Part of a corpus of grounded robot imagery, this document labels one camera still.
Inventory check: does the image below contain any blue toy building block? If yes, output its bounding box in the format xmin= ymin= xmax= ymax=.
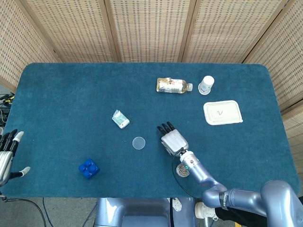
xmin=78 ymin=158 xmax=100 ymax=180

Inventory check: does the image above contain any plastic bottle of yellow drink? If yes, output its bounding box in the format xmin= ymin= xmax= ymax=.
xmin=156 ymin=77 xmax=193 ymax=95

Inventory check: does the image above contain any blue floor cable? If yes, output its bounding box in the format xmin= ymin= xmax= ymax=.
xmin=42 ymin=197 xmax=56 ymax=227

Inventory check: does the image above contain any clear round plastic lid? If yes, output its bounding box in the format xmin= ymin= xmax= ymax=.
xmin=132 ymin=136 xmax=146 ymax=151

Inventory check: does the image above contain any black floor cable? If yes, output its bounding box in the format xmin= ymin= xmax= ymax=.
xmin=0 ymin=198 xmax=48 ymax=227

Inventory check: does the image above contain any silver blue robot torso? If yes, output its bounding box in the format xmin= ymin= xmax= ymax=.
xmin=94 ymin=197 xmax=197 ymax=227

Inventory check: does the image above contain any bundle of black cables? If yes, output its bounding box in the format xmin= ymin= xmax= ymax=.
xmin=0 ymin=93 xmax=16 ymax=126

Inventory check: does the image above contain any woven wooden folding screen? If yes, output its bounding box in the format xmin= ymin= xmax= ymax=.
xmin=0 ymin=0 xmax=303 ymax=171

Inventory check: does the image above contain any green white tissue pack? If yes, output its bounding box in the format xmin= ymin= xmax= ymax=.
xmin=112 ymin=109 xmax=130 ymax=129

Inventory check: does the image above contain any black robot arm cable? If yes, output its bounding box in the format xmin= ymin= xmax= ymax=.
xmin=171 ymin=147 xmax=202 ymax=199

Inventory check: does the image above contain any white perforated plate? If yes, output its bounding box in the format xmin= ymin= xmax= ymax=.
xmin=171 ymin=198 xmax=183 ymax=214

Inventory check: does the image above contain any black trouser leg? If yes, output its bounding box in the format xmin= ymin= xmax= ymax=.
xmin=215 ymin=207 xmax=269 ymax=227

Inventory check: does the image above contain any white sneaker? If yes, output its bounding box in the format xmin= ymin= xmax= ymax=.
xmin=195 ymin=201 xmax=219 ymax=220

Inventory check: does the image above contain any beige rectangular container lid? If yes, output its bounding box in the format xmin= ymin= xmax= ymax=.
xmin=203 ymin=100 xmax=244 ymax=126

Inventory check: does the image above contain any white paper cup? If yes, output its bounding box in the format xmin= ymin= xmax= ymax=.
xmin=198 ymin=75 xmax=215 ymax=96

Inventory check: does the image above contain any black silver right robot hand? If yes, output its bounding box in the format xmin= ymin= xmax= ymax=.
xmin=156 ymin=122 xmax=190 ymax=157

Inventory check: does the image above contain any clear jar of paper clips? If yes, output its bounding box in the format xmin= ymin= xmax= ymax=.
xmin=176 ymin=163 xmax=191 ymax=178

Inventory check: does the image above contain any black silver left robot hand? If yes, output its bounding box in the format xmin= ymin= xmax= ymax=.
xmin=0 ymin=129 xmax=32 ymax=187

